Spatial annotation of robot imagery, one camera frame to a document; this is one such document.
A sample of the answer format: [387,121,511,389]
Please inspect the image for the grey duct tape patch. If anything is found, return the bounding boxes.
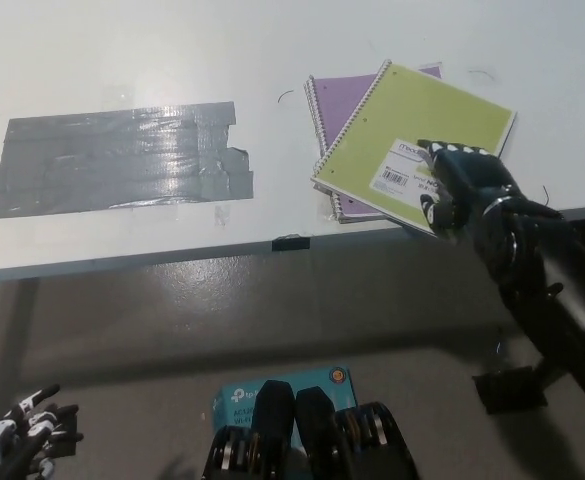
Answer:
[0,101,256,220]

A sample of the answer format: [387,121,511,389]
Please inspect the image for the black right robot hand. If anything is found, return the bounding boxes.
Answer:
[415,138,523,246]

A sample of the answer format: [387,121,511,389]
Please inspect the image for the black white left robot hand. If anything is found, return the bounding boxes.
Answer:
[0,383,84,480]

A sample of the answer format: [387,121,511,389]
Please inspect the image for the purple spiral notebook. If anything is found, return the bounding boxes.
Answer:
[302,63,444,225]

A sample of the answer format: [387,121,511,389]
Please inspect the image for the green spiral notebook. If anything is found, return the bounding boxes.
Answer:
[309,58,518,237]

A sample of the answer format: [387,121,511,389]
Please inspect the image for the black table leg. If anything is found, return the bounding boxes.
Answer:
[531,349,581,396]

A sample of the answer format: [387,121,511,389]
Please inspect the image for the black robot body blocks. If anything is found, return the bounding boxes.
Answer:
[201,379,418,480]

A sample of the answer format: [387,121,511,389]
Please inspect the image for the small black table clip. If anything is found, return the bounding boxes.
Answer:
[271,233,311,251]

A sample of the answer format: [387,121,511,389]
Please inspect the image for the black floor tape patch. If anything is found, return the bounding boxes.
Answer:
[471,365,548,415]

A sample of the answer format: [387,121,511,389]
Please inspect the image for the teal tp-link router box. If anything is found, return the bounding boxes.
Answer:
[210,367,358,446]

